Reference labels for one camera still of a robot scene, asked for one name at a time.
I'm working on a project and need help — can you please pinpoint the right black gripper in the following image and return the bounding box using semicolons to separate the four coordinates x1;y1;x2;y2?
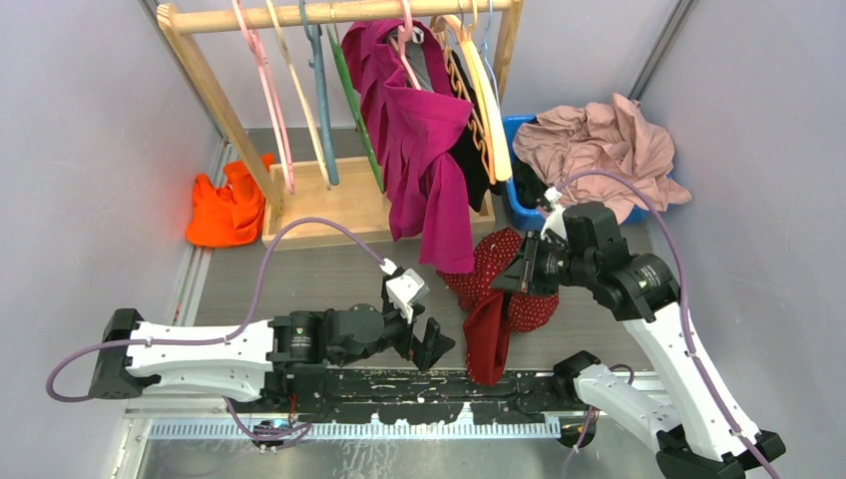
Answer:
491;230;596;297

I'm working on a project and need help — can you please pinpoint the red dotted garment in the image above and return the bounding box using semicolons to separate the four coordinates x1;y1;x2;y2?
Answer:
437;228;560;386

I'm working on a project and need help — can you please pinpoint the magenta skirt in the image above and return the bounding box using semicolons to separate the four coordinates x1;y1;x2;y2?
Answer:
341;18;474;273

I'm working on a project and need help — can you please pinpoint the light blue hanger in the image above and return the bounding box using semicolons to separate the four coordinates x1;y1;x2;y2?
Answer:
479;1;500;105

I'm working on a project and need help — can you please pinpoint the black skirt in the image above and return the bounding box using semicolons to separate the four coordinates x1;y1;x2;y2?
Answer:
450;51;492;213

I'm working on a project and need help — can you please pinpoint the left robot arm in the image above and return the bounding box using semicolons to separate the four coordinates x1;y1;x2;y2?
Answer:
89;268;456;412

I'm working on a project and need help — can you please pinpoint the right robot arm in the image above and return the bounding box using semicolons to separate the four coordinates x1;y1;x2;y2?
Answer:
492;202;786;478

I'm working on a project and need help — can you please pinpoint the light wooden hanger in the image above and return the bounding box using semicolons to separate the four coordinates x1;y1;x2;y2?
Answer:
430;1;512;185

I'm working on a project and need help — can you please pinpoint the wooden hanger rack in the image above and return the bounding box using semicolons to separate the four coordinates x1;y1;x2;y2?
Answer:
155;1;497;250

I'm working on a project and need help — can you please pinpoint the green hanger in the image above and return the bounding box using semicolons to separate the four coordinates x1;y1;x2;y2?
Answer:
327;27;384;193

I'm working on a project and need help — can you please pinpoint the cream hanger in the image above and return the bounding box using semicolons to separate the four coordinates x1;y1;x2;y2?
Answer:
265;0;331;191

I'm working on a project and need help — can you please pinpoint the teal blue hanger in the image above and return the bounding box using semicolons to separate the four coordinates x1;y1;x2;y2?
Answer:
298;0;339;189

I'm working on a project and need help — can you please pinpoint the pink plastic hanger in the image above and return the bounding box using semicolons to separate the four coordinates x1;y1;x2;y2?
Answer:
231;0;295;194

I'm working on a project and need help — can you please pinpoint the blue plastic bin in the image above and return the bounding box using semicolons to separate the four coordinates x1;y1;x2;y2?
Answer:
503;115;649;231

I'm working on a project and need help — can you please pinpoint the black garment in bin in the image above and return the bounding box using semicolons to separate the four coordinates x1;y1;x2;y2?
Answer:
512;160;550;212

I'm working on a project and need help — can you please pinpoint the pink garment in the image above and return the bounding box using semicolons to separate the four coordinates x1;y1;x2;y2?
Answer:
513;94;692;212

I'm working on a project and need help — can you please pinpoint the orange garment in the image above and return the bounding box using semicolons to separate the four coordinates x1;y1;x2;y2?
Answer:
185;160;266;248

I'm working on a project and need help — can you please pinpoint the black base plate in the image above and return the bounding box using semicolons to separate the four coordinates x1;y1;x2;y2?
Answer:
233;368;588;425

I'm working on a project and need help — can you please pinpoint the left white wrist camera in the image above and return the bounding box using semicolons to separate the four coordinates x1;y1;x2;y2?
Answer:
385;266;430;324

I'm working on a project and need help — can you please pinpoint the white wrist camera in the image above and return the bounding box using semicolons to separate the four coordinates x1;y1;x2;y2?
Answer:
385;266;430;324
539;187;568;243

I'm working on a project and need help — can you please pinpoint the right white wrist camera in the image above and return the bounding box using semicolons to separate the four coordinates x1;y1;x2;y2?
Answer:
539;187;568;243

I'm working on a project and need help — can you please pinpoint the aluminium rail frame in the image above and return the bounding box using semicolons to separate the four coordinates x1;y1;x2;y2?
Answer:
124;371;725;442

